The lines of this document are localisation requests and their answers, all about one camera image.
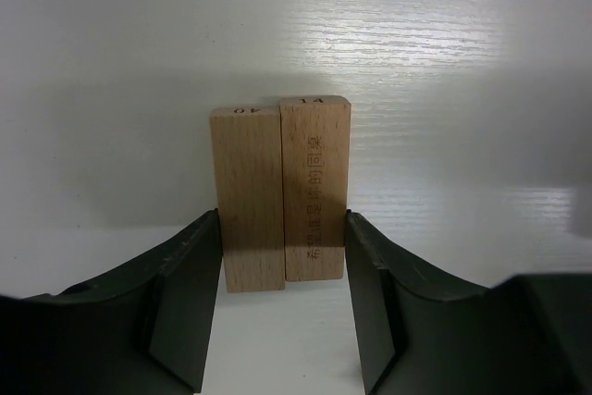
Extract wood plank block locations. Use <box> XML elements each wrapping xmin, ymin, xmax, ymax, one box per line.
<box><xmin>209</xmin><ymin>106</ymin><xmax>285</xmax><ymax>293</ymax></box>

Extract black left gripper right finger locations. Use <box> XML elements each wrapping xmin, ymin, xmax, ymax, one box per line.
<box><xmin>345</xmin><ymin>212</ymin><xmax>591</xmax><ymax>394</ymax></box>

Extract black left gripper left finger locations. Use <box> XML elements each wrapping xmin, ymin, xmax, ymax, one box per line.
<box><xmin>1</xmin><ymin>210</ymin><xmax>222</xmax><ymax>394</ymax></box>

